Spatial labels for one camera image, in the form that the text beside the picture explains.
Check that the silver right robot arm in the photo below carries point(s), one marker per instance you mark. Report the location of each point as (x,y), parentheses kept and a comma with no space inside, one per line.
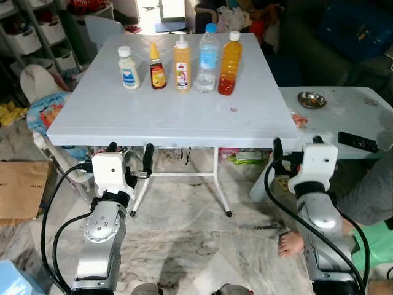
(322,227)

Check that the green snack packet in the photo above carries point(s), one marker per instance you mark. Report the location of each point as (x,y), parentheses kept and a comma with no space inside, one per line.
(249,157)

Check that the black remote control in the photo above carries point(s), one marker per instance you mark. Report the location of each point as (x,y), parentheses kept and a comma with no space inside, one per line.
(358,142)

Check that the small steel dish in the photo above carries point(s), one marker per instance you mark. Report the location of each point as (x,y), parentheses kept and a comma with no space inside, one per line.
(312,100)

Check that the white speckled side table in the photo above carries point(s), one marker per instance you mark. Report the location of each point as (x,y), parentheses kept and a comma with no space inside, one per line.
(356,114)

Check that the white plastic square table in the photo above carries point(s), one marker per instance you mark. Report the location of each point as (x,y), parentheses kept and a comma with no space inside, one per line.
(184,117)

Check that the person in grey shorts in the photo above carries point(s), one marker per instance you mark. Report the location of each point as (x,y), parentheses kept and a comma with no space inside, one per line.
(371,190)

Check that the child seat with lion print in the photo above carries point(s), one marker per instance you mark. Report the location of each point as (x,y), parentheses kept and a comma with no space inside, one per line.
(46,114)

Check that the white-capped mayonnaise bottle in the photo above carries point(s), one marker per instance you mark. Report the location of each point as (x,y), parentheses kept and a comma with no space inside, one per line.
(129,74)

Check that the brown sauce bottle yellow cap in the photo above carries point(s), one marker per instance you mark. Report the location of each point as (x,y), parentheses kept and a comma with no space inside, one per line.
(158,75)

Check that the orange squeeze bottle white nozzle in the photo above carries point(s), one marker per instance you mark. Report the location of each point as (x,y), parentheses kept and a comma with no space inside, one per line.
(182,70)

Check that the white potty seat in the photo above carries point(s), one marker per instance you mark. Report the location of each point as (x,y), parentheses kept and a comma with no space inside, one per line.
(38,83)

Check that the white storage basket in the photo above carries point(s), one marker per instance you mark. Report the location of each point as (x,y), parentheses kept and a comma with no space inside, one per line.
(24,42)
(51,32)
(65,60)

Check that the brown paper bag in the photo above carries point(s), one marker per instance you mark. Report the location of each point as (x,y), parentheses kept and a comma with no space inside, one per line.
(21,190)

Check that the orange liquid bottle white cap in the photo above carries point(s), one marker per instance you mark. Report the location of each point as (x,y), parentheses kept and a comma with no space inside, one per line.
(229,67)

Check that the yellow toy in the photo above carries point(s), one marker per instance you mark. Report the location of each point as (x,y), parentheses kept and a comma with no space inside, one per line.
(11,114)

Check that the dark sofa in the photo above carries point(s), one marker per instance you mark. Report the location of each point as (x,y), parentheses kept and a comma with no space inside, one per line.
(295,37)

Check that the clear water bottle blue cap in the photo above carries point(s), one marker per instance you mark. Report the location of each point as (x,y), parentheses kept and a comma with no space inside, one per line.
(207,61)

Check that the blue bag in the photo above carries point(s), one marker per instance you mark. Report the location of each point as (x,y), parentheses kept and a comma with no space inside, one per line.
(353,31)

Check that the green rolled mat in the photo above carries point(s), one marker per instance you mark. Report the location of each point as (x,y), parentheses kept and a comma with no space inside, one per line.
(77,37)

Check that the green plastic stool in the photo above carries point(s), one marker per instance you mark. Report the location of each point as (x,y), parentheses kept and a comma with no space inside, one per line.
(377,243)

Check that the grey robot left knee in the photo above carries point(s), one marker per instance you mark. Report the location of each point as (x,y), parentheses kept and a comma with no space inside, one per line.
(146,290)

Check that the grey robot knee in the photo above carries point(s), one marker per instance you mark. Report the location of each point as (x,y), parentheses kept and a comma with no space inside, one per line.
(146,290)
(236,291)

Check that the pale plastic chair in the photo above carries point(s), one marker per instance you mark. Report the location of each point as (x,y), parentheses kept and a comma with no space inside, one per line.
(101,29)

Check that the child in red clothes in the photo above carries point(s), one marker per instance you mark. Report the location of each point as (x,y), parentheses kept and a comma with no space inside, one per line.
(259,27)

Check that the blue doormat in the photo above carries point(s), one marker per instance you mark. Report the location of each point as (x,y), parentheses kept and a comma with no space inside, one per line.
(169,27)

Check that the grey robot right knee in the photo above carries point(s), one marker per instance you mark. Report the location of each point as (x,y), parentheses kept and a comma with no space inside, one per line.
(236,291)

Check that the white clothes pile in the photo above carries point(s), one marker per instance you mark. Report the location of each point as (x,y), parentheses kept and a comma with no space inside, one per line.
(232,18)

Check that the grey shelving rack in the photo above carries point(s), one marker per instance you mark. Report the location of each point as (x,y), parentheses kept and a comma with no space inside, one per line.
(49,9)

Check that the light blue plastic box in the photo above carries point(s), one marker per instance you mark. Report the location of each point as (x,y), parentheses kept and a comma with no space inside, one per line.
(12,279)

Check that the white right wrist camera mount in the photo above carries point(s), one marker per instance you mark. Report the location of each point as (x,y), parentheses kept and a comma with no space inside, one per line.
(318,163)

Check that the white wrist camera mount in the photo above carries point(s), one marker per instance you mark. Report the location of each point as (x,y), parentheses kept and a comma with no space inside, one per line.
(110,172)
(318,163)

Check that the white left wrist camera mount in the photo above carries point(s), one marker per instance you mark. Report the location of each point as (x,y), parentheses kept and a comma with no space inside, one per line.
(110,172)

